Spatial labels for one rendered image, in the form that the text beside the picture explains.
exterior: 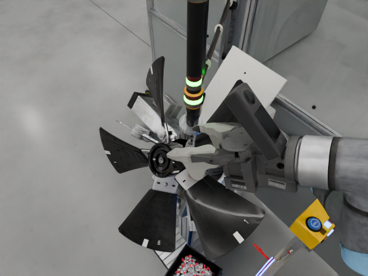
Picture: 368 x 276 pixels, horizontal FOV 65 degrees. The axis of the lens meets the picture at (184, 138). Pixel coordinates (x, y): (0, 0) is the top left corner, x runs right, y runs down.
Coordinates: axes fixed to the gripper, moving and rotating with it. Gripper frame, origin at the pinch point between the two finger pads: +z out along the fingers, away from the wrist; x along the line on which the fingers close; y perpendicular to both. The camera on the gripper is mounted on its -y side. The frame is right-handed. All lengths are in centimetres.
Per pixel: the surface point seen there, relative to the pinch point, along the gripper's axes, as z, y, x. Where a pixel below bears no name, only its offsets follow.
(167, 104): 44, 18, 51
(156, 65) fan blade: 37, -1, 42
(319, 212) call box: -15, 56, 44
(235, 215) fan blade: 5.3, 41.3, 21.6
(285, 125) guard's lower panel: 11, 53, 100
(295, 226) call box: -8, 58, 38
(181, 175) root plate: 24.2, 31.0, 24.1
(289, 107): 7, 41, 96
